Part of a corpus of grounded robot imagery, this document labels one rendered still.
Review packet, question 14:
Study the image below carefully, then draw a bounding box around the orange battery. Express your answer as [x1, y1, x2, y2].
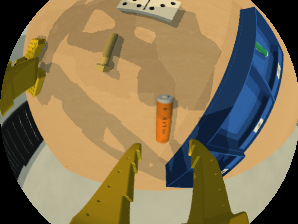
[156, 94, 173, 143]

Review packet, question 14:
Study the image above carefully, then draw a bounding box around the green battery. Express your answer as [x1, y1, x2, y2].
[255, 42, 268, 57]

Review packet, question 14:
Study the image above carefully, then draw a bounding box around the blue bin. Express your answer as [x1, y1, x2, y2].
[165, 7, 284, 188]

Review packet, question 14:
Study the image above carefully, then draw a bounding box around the white domino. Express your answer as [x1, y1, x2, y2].
[117, 0, 182, 23]

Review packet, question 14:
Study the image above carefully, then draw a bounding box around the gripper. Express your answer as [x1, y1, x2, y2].
[69, 139, 249, 224]

